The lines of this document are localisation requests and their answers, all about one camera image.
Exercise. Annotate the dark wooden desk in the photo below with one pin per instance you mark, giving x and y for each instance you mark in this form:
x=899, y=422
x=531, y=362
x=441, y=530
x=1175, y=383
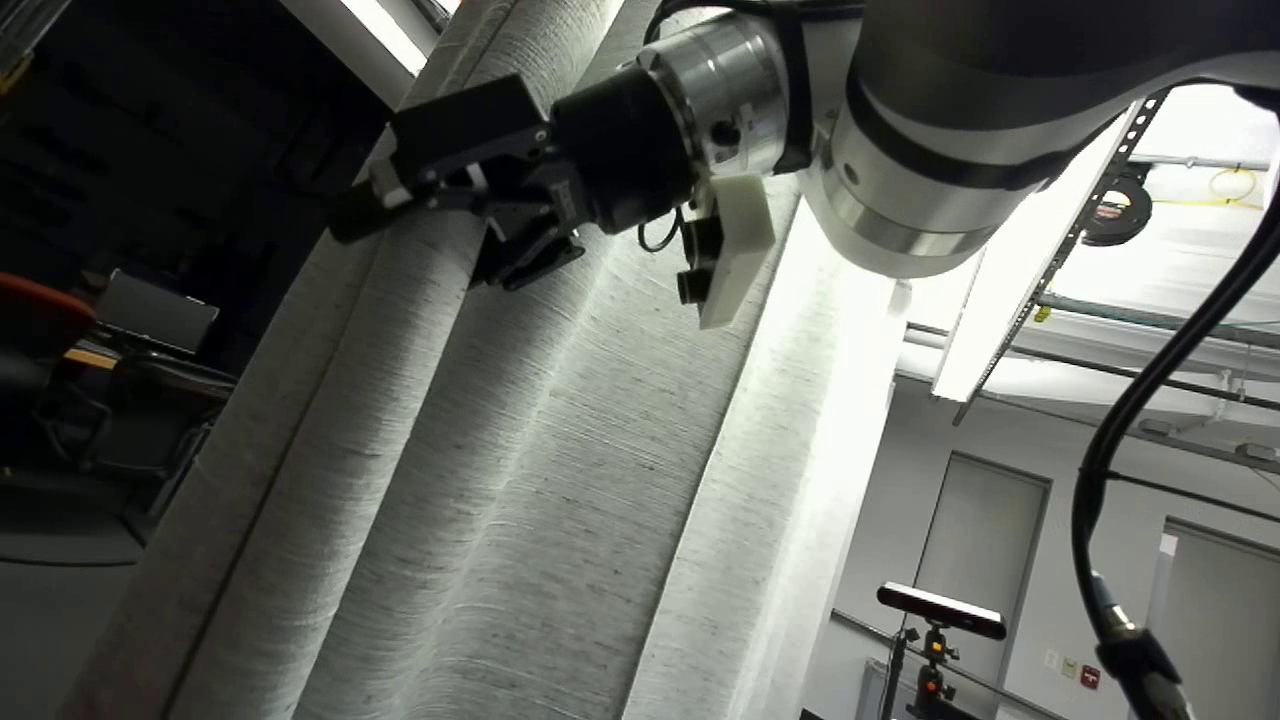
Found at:
x=144, y=373

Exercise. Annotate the red orange chair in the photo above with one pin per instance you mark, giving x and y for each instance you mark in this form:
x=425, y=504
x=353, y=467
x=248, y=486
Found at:
x=43, y=306

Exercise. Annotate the white ceiling beam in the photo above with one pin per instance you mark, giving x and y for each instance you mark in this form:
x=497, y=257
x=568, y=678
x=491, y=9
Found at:
x=380, y=32

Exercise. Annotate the gray fabric curtain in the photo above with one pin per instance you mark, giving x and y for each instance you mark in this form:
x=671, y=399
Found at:
x=534, y=504

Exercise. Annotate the black camera tripod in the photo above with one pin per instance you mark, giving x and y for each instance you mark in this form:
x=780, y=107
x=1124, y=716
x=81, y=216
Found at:
x=933, y=673

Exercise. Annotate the gray door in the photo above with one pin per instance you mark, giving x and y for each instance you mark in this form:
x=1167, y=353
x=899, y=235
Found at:
x=982, y=573

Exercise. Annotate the black perforated ceiling rail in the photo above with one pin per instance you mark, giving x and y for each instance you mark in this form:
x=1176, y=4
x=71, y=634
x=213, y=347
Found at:
x=1087, y=202

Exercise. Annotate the black round ceiling fixture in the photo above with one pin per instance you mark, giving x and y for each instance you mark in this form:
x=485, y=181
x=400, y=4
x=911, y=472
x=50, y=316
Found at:
x=1116, y=204

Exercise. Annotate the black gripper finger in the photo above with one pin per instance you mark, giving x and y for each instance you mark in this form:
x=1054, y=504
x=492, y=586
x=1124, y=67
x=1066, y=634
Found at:
x=524, y=245
x=462, y=141

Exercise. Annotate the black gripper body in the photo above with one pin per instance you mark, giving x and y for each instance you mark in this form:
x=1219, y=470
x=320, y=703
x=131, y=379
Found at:
x=623, y=146

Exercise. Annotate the small red wall sign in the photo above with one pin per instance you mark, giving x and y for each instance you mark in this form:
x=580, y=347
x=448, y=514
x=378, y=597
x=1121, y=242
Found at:
x=1091, y=678

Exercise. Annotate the dark laptop screen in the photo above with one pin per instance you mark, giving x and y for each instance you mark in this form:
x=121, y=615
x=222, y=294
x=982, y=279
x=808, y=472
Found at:
x=156, y=313

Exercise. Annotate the black bar camera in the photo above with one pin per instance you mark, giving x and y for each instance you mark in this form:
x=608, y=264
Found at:
x=941, y=608

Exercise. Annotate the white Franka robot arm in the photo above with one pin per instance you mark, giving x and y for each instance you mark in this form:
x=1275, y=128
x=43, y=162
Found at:
x=962, y=107

